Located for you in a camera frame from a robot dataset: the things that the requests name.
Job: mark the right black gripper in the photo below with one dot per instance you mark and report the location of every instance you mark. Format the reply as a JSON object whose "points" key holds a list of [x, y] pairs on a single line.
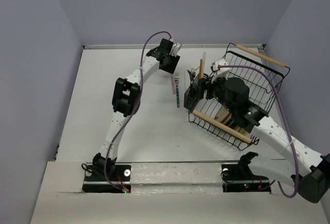
{"points": [[209, 85]]}

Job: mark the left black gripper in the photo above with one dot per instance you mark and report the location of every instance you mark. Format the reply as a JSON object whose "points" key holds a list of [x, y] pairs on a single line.
{"points": [[175, 60]]}

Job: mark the teal handled fork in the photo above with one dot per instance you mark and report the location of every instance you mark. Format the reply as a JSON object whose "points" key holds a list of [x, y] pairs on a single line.
{"points": [[176, 80]]}

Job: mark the wooden chopstick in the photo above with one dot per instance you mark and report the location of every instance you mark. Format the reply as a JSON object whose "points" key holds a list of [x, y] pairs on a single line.
{"points": [[200, 69]]}

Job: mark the pink handled fork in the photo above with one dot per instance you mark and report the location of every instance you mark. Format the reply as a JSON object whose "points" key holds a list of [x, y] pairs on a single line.
{"points": [[173, 84]]}

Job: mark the black metal fork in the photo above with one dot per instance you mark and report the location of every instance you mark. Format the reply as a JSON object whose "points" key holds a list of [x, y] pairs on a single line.
{"points": [[192, 74]]}

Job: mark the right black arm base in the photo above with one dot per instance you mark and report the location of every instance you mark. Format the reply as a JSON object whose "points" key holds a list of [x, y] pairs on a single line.
{"points": [[234, 181]]}

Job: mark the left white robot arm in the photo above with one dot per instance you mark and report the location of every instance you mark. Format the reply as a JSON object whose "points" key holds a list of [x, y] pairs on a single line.
{"points": [[127, 97]]}

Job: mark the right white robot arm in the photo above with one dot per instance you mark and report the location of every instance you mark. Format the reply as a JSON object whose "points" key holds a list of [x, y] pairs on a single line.
{"points": [[304, 169]]}

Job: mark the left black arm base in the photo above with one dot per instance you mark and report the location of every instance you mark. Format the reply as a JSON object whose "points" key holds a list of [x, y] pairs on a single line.
{"points": [[95, 182]]}

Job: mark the black utensil caddy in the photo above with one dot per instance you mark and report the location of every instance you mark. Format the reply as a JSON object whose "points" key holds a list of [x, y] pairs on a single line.
{"points": [[195, 92]]}

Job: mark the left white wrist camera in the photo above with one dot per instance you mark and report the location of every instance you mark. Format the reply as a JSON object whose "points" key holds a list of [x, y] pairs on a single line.
{"points": [[175, 49]]}

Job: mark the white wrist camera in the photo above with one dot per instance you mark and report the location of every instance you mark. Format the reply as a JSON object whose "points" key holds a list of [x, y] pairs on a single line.
{"points": [[175, 49], [219, 69]]}

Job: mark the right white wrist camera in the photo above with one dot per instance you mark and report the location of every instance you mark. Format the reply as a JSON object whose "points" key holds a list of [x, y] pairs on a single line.
{"points": [[219, 69]]}

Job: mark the black wire dish rack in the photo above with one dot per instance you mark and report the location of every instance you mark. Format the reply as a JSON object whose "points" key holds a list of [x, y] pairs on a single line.
{"points": [[258, 72]]}

